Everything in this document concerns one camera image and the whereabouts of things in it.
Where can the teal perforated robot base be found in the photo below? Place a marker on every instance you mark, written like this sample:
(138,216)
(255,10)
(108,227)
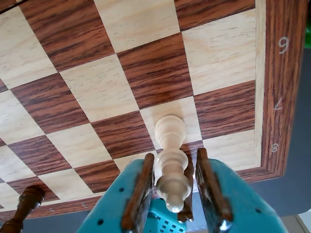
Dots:
(167,224)

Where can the teal gripper finger with brown pad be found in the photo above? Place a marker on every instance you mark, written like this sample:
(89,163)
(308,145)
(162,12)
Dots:
(243,204)
(114,194)

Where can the wooden folding chessboard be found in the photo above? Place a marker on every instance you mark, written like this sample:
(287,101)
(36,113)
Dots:
(97,85)

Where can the dark brown chess rook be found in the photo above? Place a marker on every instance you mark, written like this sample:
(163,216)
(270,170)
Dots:
(26,201)

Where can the cream chess bishop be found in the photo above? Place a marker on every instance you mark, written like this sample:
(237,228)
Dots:
(172,184)

